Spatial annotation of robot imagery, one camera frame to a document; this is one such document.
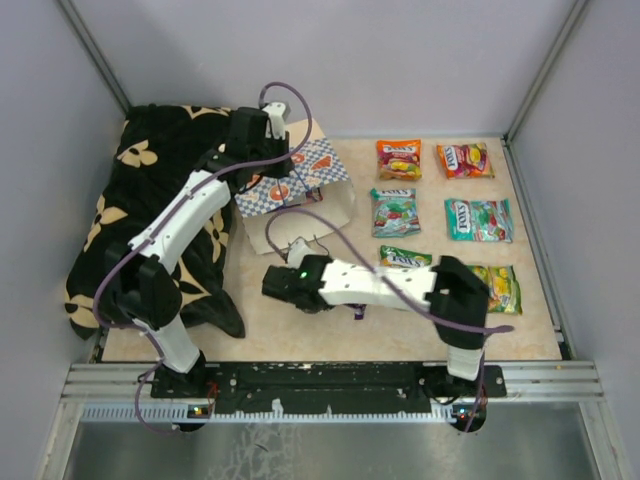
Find orange striped snack packet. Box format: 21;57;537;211
376;139;422;181

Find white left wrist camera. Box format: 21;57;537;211
260;101;290;140

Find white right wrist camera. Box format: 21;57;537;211
286;237;316;269

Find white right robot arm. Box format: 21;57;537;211
262;254;489;396

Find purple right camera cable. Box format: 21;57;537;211
264;207;515;434

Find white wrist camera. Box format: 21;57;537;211
286;237;316;269
260;101;290;140

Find purple camera cable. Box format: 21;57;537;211
264;207;515;434
92;81;314;435

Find blue checkered paper bag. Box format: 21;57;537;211
235;122;355;254

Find orange Fox's candy packet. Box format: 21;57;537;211
436;142;495;179

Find black floral plush blanket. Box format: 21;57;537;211
64;104;245;340

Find aluminium corner post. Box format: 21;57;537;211
54;0;146;144
502;0;591;145

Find right aluminium corner post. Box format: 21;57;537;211
502;0;591;145

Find teal Fox's candy packet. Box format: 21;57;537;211
444;198;514;243

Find aluminium frame rail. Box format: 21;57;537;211
62;361;603;401

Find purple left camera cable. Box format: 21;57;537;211
92;81;314;435

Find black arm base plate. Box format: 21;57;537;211
151;362;506;413

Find purple snack packet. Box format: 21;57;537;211
347;304;366;320

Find white slotted cable duct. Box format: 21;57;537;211
81;399;457;426

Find left aluminium corner post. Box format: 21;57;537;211
54;0;146;144

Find green snack packet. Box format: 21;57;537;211
379;245;432;268

